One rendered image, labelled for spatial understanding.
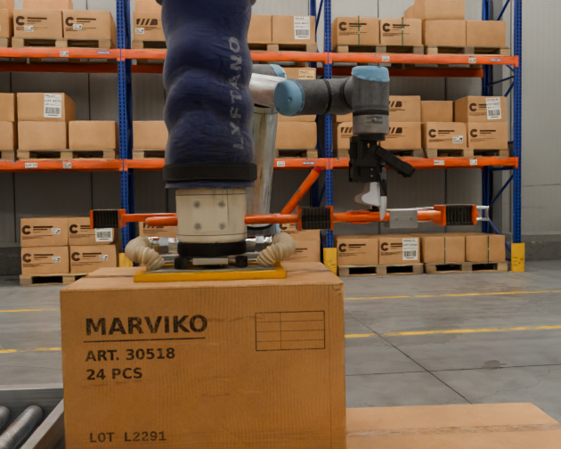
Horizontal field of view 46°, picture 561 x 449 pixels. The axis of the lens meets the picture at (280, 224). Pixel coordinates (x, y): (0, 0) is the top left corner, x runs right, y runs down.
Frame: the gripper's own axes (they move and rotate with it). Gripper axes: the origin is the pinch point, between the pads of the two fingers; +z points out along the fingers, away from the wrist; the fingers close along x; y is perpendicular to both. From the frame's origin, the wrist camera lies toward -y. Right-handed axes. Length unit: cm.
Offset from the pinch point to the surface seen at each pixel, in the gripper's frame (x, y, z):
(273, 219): 4.5, 26.6, 0.3
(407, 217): 4.6, -5.8, 0.3
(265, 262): 12.9, 29.0, 9.7
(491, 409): -11, -33, 53
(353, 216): 4.5, 7.5, -0.1
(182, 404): 23, 47, 39
